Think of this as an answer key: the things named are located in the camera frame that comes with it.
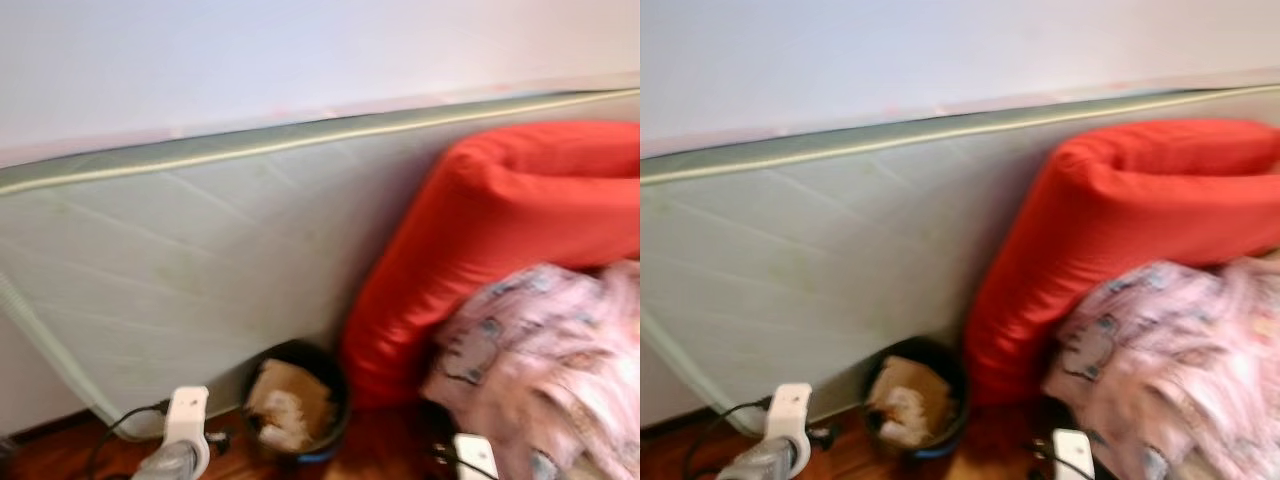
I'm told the brown cardboard box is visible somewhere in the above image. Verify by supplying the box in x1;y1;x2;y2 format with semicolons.
866;356;953;448
247;360;336;453

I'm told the black round waste bin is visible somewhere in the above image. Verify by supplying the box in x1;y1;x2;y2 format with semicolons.
862;337;969;461
243;340;351;466

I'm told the pink cartoon print blanket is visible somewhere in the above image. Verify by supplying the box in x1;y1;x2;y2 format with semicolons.
420;260;641;480
1043;258;1280;480

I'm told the red folded mattress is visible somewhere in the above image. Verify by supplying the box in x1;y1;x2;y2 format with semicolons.
965;118;1280;406
340;120;641;411

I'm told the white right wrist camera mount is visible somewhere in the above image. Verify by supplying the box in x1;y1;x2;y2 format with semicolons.
1053;429;1096;480
455;433;499;480

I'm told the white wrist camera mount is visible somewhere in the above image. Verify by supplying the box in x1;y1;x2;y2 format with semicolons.
455;433;499;480
1053;429;1096;480
765;383;813;471
163;386;211;479

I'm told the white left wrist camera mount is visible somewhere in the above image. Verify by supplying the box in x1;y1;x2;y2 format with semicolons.
163;386;211;479
765;383;813;471

